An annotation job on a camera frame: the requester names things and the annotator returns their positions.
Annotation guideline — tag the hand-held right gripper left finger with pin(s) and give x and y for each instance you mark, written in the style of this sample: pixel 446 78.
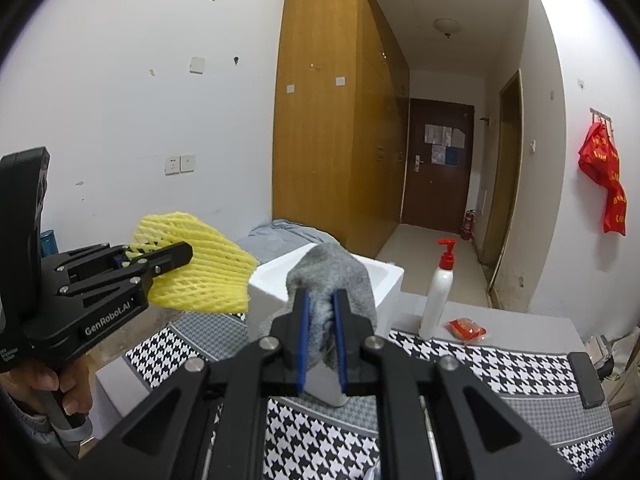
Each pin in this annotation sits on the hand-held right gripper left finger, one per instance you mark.
pixel 302 340

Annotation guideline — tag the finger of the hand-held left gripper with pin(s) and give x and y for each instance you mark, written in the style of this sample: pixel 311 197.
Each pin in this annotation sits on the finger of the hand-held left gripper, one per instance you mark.
pixel 85 255
pixel 170 256

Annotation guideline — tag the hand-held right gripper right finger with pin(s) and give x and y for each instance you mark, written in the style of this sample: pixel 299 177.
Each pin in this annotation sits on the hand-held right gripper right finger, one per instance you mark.
pixel 340 340

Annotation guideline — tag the yellow foam fruit net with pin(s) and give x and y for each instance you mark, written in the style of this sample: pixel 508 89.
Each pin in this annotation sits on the yellow foam fruit net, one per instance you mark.
pixel 215 270

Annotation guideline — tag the grey knitted cloth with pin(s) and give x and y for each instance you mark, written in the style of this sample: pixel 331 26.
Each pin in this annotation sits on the grey knitted cloth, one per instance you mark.
pixel 330 270

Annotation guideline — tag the white foam box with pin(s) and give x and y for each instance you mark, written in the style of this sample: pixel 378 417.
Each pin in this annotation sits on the white foam box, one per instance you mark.
pixel 385 285

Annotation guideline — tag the person's left forearm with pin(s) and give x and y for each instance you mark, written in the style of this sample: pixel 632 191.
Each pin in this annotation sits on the person's left forearm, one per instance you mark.
pixel 25 425

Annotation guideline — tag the person's left hand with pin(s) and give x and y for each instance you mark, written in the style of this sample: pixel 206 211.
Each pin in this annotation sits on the person's left hand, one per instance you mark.
pixel 75 390

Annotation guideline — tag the blue container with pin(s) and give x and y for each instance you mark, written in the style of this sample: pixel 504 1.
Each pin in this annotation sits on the blue container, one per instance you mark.
pixel 48 243

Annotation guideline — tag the white pump bottle red cap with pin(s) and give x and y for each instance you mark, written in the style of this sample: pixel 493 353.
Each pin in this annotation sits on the white pump bottle red cap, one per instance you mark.
pixel 437 300

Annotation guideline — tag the grey bedding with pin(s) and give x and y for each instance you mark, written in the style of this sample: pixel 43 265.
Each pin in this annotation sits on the grey bedding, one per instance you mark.
pixel 285 232

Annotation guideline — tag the red snack packet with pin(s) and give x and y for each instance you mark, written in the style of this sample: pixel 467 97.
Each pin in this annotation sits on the red snack packet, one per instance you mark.
pixel 466 330

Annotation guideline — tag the dark brown door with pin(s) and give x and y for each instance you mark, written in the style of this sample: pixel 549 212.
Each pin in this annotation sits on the dark brown door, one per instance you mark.
pixel 420 200

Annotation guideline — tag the houndstooth table mat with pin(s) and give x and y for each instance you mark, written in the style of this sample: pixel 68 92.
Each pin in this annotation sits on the houndstooth table mat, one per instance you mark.
pixel 500 365

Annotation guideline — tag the red fire extinguisher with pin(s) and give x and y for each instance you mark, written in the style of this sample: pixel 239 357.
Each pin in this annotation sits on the red fire extinguisher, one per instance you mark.
pixel 467 225

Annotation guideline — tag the wooden wardrobe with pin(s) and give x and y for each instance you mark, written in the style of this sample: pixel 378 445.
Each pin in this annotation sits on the wooden wardrobe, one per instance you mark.
pixel 320 160

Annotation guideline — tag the blue paper notice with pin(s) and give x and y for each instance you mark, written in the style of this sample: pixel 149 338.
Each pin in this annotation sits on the blue paper notice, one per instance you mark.
pixel 451 155

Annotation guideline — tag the large white paper notice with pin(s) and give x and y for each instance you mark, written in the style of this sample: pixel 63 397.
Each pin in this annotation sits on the large white paper notice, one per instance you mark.
pixel 438 133

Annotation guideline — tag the small white paper notice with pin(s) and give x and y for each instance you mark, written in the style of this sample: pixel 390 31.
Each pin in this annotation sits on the small white paper notice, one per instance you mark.
pixel 459 138

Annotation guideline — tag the red plastic bag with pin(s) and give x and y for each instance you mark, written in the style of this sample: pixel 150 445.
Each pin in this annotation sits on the red plastic bag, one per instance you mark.
pixel 602 170

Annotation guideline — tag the ceiling lamp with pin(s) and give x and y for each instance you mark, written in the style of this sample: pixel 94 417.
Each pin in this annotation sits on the ceiling lamp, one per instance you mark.
pixel 446 25

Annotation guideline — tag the white wall outlet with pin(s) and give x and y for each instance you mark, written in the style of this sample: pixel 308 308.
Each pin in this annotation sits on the white wall outlet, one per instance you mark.
pixel 187 163
pixel 172 165

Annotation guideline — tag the white wall cover plate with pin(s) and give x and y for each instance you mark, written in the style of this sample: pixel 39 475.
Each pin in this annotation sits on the white wall cover plate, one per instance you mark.
pixel 197 64

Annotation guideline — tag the wooden door frame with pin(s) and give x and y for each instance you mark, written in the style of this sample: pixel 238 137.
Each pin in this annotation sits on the wooden door frame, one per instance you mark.
pixel 505 185

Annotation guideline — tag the metal wall hook rack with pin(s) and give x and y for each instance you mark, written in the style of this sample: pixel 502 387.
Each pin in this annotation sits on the metal wall hook rack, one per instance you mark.
pixel 601 114

